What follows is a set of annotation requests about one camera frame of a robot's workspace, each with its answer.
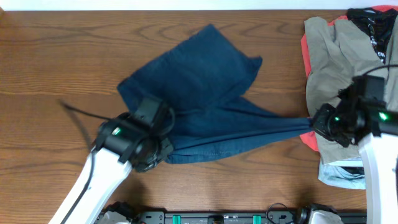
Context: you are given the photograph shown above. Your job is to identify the navy blue shorts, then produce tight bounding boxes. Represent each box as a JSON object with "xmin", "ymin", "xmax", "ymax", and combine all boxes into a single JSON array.
[{"xmin": 117, "ymin": 25, "xmax": 310, "ymax": 164}]

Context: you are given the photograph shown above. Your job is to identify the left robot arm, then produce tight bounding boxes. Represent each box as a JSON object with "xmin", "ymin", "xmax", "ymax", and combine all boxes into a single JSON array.
[{"xmin": 51, "ymin": 113, "xmax": 175, "ymax": 223}]

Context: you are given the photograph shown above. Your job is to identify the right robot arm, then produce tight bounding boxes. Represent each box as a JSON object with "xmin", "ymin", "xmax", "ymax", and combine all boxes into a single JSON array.
[{"xmin": 312, "ymin": 104, "xmax": 397, "ymax": 224}]

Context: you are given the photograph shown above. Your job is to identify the orange red garment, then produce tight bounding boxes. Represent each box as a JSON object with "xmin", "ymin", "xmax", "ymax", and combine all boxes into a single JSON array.
[{"xmin": 300, "ymin": 5, "xmax": 397, "ymax": 152}]

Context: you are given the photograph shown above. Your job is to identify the light blue white garment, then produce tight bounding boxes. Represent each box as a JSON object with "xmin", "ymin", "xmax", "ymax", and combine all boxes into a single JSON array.
[{"xmin": 318, "ymin": 158, "xmax": 366, "ymax": 190}]

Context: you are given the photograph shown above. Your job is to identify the khaki beige shorts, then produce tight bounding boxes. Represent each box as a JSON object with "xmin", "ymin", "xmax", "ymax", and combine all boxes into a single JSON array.
[{"xmin": 303, "ymin": 16, "xmax": 398, "ymax": 166}]

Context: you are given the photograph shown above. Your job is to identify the black printed garment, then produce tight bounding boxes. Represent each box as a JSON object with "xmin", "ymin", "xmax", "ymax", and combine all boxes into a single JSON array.
[{"xmin": 346, "ymin": 7, "xmax": 397, "ymax": 64}]

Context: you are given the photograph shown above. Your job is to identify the left black cable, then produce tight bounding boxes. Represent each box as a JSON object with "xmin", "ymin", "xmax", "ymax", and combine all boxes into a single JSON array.
[{"xmin": 58, "ymin": 99, "xmax": 175, "ymax": 224}]

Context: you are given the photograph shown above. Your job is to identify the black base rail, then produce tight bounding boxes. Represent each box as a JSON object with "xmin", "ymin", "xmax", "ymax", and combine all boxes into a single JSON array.
[{"xmin": 96, "ymin": 202, "xmax": 368, "ymax": 224}]

